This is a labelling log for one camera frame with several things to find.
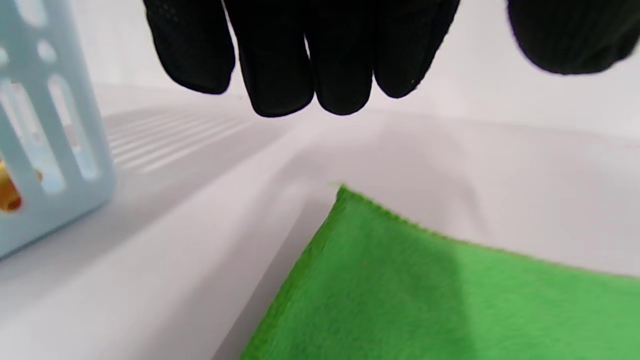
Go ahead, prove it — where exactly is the green towel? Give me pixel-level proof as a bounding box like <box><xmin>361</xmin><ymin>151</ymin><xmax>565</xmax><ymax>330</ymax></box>
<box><xmin>240</xmin><ymin>185</ymin><xmax>640</xmax><ymax>360</ymax></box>

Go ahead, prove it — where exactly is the light blue plastic basket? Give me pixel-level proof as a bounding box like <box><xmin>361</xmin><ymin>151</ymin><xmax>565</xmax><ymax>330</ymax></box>
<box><xmin>0</xmin><ymin>0</ymin><xmax>117</xmax><ymax>261</ymax></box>

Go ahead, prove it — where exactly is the person's left hand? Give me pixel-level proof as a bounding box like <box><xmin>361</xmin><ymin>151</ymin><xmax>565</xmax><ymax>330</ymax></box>
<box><xmin>142</xmin><ymin>0</ymin><xmax>640</xmax><ymax>118</ymax></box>

